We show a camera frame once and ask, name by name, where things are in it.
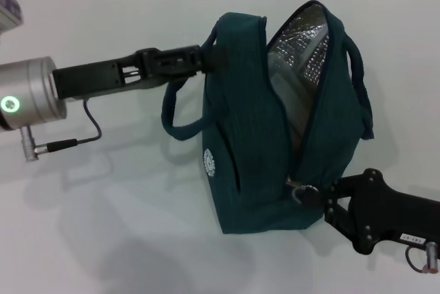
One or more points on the dark teal insulated lunch bag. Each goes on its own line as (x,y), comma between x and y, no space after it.
(240,119)

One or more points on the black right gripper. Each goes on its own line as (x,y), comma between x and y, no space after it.
(395,218)

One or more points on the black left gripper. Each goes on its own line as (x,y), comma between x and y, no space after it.
(96,79)

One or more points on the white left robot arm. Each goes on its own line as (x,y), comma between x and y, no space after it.
(31,91)

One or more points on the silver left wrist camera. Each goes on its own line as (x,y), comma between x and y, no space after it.
(8,9)

